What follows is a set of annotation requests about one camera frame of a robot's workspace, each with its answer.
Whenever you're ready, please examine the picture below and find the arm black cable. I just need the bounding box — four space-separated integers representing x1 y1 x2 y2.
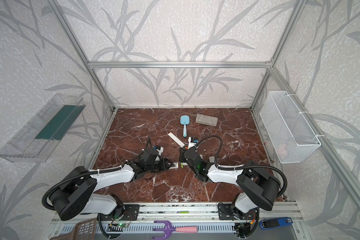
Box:
41 137 152 211
194 135 288 199

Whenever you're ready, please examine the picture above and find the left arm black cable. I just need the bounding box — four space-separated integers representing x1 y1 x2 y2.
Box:
41 137 152 211

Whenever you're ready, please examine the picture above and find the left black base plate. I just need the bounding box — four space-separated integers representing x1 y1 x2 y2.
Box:
99 204 140 221

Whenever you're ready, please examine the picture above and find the white wire mesh basket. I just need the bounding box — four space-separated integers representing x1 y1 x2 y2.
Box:
260 91 321 164

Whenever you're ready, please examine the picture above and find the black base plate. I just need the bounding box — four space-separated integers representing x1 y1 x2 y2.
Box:
99 204 140 221
217 203 258 221

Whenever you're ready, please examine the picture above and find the blue black device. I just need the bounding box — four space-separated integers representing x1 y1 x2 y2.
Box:
259 217 293 230

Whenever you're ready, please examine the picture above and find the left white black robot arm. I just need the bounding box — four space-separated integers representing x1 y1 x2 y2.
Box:
42 146 174 221

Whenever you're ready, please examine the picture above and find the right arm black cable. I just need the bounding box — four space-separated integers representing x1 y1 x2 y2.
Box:
194 135 288 199

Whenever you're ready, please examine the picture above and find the purple pink garden fork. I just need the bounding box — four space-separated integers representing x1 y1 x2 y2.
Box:
152 221 198 240

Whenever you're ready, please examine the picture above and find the clear wall shelf green mat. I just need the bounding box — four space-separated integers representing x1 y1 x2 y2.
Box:
0 94 86 163

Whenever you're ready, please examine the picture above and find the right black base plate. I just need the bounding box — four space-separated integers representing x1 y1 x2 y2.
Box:
217 203 258 221

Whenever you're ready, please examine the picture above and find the white remote control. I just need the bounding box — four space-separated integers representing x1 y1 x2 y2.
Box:
170 162 183 170

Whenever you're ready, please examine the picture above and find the light blue small spatula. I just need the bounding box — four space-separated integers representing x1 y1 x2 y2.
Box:
180 115 190 138

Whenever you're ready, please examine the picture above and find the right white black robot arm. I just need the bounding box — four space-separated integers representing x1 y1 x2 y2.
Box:
180 147 287 213

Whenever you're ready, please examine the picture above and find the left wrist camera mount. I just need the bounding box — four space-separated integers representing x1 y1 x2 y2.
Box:
155 146 164 155

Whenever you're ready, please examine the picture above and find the long white remote cover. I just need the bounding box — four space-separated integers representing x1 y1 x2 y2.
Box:
168 133 185 148

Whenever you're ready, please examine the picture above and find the brown plastic basket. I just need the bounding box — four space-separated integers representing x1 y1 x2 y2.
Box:
51 219 97 240

